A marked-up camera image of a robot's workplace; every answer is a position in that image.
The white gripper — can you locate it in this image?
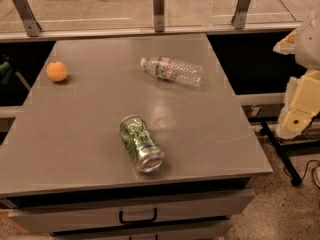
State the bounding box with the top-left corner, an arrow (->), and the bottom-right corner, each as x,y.
273,9 -> 320,139

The clear plastic water bottle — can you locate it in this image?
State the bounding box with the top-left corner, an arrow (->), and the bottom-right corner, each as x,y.
140,56 -> 203,87

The black stand leg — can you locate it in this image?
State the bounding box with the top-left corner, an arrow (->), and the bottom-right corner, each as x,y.
260,122 -> 302,187

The grey upper drawer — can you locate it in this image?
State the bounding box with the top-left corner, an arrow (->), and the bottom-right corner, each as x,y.
9,189 -> 255,233

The grey drawer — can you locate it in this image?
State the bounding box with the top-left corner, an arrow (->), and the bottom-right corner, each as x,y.
52,220 -> 232,240
9,189 -> 255,233

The green soda can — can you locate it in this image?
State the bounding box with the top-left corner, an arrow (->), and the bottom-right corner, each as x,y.
119,115 -> 164,173

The grey lower drawer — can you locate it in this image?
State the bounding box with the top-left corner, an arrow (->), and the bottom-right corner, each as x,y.
52,220 -> 232,240

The orange fruit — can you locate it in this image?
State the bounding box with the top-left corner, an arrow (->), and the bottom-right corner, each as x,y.
46,62 -> 67,82

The black floor cable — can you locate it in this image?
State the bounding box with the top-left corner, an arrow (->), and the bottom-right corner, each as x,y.
283,159 -> 320,189

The middle metal railing bracket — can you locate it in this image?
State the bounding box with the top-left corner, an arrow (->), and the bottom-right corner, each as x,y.
153,0 -> 165,32

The black drawer handle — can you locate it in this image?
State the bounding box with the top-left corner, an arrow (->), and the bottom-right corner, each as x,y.
118,208 -> 158,225

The left metal railing bracket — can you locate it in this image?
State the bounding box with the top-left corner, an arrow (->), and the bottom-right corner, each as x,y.
12,0 -> 42,37

